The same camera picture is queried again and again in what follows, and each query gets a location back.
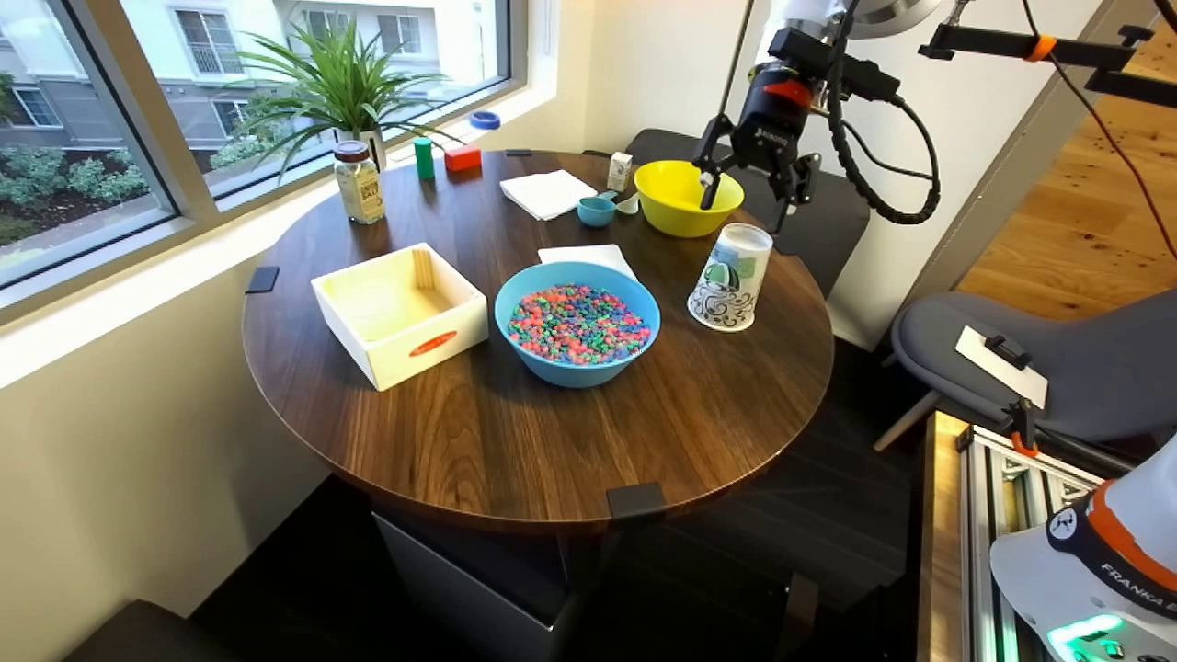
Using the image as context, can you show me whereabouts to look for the yellow plastic bowl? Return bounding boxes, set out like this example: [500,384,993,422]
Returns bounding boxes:
[627,157,746,244]

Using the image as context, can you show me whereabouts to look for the white folded napkin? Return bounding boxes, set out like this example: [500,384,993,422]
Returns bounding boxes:
[495,166,599,223]

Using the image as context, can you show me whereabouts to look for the labelled jar with dark lid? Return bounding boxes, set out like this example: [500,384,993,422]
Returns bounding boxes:
[330,138,389,228]

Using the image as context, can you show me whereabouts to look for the red block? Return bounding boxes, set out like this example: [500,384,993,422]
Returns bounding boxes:
[441,144,486,183]

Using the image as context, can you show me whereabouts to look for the white paper sheet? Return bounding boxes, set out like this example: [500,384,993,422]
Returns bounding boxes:
[532,238,642,287]

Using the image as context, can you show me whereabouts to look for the green potted plant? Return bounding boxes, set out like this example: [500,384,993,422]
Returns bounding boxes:
[235,16,462,178]

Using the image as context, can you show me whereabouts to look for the white wooden box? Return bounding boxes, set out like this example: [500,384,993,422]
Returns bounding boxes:
[308,238,494,394]

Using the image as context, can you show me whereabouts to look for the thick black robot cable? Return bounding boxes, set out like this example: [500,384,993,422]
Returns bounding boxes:
[821,65,947,232]

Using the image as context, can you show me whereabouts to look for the colourful beads pile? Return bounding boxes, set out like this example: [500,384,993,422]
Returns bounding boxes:
[507,282,654,368]

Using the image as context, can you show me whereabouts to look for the aluminium frame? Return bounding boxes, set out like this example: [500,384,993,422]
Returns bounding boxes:
[915,410,1105,662]

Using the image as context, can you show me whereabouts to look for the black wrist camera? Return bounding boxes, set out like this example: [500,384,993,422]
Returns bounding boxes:
[769,27,906,102]

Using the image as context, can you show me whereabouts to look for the blue plastic bowl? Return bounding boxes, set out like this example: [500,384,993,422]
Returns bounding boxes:
[487,257,664,394]

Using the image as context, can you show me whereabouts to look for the printed white paper cup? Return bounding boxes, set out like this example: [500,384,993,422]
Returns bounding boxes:
[685,221,776,335]

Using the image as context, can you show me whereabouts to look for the window with grey frame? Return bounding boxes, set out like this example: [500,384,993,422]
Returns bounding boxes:
[0,0,519,299]

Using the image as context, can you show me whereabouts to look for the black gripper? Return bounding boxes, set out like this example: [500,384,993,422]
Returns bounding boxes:
[692,59,823,234]

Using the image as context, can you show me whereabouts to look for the white card on stand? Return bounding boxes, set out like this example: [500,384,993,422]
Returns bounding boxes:
[952,324,1054,416]

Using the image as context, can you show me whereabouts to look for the small white bottle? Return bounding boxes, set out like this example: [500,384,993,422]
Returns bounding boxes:
[603,146,637,200]

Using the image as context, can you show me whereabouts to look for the grey chair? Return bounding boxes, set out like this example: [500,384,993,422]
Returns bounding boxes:
[870,287,1177,461]

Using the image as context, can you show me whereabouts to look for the black boom with orange band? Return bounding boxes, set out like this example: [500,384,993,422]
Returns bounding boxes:
[915,17,1177,111]

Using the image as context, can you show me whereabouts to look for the small teal cup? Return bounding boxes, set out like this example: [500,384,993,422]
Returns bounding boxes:
[572,190,622,232]

